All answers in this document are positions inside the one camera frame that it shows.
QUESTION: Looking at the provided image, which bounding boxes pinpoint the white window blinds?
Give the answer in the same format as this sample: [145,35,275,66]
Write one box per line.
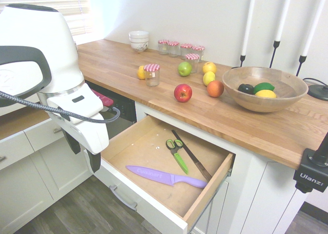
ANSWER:
[0,0,93,37]

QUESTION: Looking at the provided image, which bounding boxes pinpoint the large wooden bowl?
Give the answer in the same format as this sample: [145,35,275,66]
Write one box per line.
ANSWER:
[221,66,309,113]

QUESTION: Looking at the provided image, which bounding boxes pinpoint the elongated yellow fruit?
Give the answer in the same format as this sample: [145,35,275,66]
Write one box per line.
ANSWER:
[202,71,216,87]

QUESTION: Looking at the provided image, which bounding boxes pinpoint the plain white bowl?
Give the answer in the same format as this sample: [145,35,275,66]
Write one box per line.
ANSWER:
[128,30,150,42]

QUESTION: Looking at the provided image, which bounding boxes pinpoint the green handled scissors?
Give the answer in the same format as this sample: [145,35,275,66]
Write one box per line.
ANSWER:
[166,139,190,175]

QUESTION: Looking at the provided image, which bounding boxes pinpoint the white base cabinet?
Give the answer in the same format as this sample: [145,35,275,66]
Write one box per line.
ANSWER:
[135,100,308,234]

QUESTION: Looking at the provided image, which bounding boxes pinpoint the round yellow apple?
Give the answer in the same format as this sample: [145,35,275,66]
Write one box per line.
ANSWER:
[202,62,217,75]

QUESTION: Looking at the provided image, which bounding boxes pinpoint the black steel dishwasher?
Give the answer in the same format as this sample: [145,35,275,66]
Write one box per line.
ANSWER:
[86,81,137,141]

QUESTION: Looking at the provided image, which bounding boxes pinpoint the white taper candle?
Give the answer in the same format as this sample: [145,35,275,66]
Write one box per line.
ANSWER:
[275,0,294,42]
[241,0,257,56]
[301,0,328,57]

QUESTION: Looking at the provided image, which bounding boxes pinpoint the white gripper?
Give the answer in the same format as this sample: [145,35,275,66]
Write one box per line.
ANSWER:
[47,84,111,173]

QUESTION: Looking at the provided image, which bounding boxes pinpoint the long wooden handled knife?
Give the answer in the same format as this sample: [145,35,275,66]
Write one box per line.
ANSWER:
[171,129,213,183]

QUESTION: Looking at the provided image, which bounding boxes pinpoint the red dotted cloth piece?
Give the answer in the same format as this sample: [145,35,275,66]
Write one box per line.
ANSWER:
[91,89,114,108]

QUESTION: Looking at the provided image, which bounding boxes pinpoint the black candle holder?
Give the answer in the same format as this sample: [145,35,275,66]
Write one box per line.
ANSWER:
[269,40,281,68]
[295,55,308,77]
[231,54,247,70]

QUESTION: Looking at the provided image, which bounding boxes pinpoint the black braided cable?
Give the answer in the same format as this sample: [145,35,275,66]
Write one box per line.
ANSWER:
[0,91,121,124]

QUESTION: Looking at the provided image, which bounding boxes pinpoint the black lamp base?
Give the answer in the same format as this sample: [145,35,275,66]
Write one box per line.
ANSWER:
[302,77,328,102]

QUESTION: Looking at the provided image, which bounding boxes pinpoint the small yellow lemon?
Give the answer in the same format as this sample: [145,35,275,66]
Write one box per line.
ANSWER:
[255,89,277,99]

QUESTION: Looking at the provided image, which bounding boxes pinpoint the silver drawer handle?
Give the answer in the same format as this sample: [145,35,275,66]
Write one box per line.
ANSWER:
[109,185,138,211]

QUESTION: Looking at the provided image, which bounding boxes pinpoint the white wooden drawer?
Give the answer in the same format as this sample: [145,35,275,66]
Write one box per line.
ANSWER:
[100,115,235,234]

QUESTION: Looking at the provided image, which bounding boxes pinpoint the black Ulanzi camera clamp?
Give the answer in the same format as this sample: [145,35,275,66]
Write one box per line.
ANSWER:
[293,133,328,194]

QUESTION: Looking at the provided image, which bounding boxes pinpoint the patterned white bowl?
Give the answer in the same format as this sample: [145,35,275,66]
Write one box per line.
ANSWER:
[129,38,150,52]

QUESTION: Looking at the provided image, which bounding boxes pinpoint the orange fruit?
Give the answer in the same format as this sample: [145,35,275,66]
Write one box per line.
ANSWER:
[207,80,225,98]

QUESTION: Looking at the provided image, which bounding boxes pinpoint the green apple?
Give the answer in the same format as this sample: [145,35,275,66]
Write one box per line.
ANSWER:
[178,61,193,77]

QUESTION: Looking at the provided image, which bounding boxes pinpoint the glass jar red checkered lid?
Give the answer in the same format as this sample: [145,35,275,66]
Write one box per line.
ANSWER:
[143,64,161,87]
[184,53,200,74]
[192,45,206,63]
[180,43,193,57]
[157,39,170,55]
[168,41,180,58]

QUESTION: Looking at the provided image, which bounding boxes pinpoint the red apple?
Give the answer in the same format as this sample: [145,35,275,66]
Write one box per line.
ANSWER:
[174,84,193,103]

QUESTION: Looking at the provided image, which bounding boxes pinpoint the dark avocado in bowl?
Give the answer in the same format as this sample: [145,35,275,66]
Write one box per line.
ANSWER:
[237,83,255,95]

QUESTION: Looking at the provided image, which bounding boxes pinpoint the green lime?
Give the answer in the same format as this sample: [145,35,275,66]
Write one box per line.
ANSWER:
[253,82,275,95]

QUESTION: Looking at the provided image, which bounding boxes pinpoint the large yellow lemon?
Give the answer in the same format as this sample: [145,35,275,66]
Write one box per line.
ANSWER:
[136,65,147,80]

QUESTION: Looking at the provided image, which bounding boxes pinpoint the white side cabinet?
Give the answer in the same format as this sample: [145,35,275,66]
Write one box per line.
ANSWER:
[0,108,103,221]

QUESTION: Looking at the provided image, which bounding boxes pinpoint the purple Cuisinart knife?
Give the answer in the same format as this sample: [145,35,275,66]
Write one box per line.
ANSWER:
[125,165,208,189]

